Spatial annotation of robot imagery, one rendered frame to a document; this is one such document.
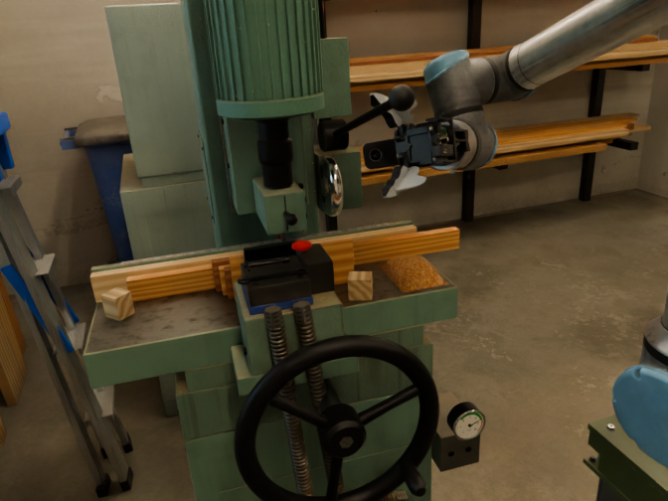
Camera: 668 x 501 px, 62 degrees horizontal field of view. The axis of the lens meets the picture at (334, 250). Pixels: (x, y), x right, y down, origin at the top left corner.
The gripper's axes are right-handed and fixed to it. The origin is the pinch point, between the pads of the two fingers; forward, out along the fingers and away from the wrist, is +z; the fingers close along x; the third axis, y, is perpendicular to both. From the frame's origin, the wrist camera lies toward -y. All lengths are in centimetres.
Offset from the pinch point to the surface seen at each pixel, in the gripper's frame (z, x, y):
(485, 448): -95, 94, -29
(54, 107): -87, -61, -240
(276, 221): 1.4, 9.2, -19.5
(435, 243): -26.8, 17.7, -4.6
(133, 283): 16.2, 16.5, -40.6
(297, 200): -0.9, 6.2, -16.3
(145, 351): 23.5, 25.6, -29.4
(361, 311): -2.3, 25.6, -7.4
